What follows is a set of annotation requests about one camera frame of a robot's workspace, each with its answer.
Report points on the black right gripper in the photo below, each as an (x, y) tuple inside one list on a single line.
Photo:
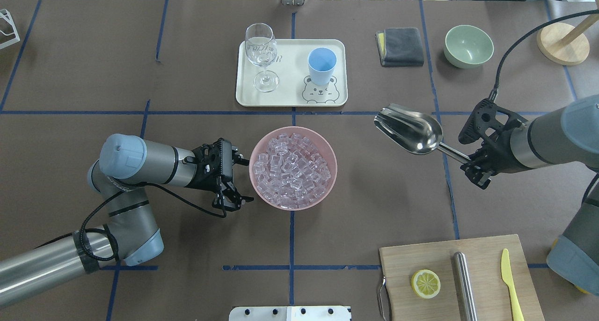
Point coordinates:
[(501, 158)]

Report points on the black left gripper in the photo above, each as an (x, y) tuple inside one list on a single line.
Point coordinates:
[(200, 179)]

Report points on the steel ice scoop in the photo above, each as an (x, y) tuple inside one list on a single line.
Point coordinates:
[(416, 132)]

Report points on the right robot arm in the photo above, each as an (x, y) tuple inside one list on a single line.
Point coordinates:
[(512, 144)]

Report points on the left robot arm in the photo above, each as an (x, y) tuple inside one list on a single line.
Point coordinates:
[(123, 228)]

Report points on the pink bowl with ice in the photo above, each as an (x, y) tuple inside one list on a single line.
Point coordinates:
[(293, 168)]

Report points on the blue plastic cup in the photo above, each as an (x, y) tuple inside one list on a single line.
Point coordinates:
[(321, 64)]

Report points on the wooden cup tree stand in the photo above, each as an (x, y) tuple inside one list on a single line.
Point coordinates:
[(566, 44)]

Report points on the white cup rack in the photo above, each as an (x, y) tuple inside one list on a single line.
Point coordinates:
[(9, 34)]

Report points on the steel muddler rod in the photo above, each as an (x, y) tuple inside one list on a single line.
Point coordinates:
[(464, 289)]

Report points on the yellow plastic knife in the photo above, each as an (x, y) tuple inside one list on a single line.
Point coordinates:
[(507, 277)]

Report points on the wooden cutting board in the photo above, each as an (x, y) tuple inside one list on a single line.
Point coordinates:
[(483, 256)]

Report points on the lemon half slice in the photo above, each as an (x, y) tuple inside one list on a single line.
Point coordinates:
[(425, 283)]

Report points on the cream bear tray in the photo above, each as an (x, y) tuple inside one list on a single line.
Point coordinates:
[(295, 88)]

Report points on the green empty bowl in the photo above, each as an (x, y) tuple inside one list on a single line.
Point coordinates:
[(467, 47)]

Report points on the clear wine glass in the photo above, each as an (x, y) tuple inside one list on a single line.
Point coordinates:
[(261, 50)]

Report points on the grey folded cloth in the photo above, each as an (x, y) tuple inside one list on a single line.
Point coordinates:
[(400, 47)]

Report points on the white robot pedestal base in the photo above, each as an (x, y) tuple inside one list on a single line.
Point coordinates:
[(291, 313)]

